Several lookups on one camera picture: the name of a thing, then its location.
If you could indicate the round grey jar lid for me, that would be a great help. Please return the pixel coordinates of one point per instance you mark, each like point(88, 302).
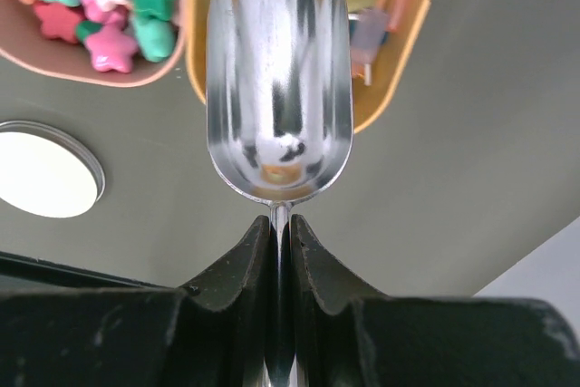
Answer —
point(47, 172)

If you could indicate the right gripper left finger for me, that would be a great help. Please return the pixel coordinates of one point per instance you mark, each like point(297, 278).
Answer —
point(73, 327)

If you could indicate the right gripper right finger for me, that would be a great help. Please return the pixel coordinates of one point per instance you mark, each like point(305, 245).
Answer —
point(347, 333)

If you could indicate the yellow tray mixed candies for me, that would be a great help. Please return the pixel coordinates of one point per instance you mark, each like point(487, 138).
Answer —
point(369, 102)

